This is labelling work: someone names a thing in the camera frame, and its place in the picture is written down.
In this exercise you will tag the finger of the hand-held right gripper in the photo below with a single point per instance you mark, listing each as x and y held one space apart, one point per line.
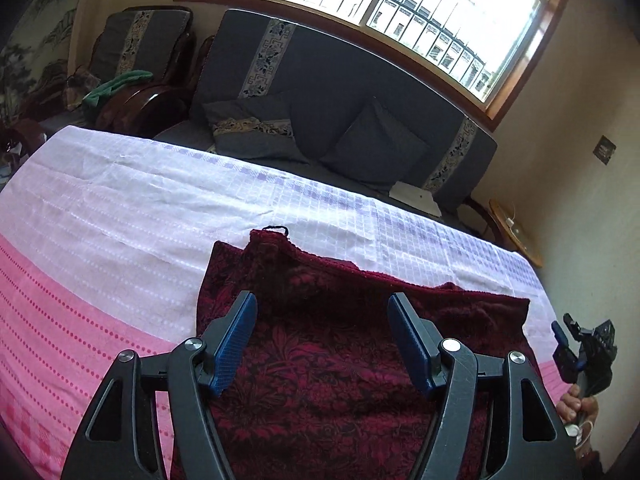
567 366
560 332

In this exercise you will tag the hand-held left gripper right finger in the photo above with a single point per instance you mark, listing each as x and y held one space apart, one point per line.
412 345

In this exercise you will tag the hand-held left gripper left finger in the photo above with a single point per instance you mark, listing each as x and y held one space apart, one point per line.
232 345

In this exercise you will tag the dark red patterned sweater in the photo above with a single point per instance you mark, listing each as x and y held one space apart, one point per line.
325 360

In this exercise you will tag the person's right hand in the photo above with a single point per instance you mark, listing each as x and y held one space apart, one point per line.
570 404

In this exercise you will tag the round wooden side table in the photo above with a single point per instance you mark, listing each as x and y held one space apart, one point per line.
520 245

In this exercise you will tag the white paper sheet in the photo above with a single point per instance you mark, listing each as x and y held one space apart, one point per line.
412 197

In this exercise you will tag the pink checked bed sheet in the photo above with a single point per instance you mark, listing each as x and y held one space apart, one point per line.
125 220

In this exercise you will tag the plain dark grey cushion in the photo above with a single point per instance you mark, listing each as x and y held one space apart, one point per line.
375 145

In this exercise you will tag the grey cushion with patterned band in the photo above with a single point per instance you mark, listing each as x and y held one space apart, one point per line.
240 110

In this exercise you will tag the grey sofa with patterned stripes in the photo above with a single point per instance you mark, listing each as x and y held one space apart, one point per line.
340 80

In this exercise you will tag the green cloth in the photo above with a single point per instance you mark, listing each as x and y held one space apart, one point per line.
112 87

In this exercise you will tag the wooden armchair with grey cushion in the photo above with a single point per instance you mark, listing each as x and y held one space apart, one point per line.
120 35

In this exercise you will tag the wooden framed barred window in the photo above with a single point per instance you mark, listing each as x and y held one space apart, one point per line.
450 10

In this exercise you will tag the landscape painting screen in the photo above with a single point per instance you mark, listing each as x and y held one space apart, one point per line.
45 35

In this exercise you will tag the dark wall plate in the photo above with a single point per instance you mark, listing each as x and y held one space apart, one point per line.
604 150

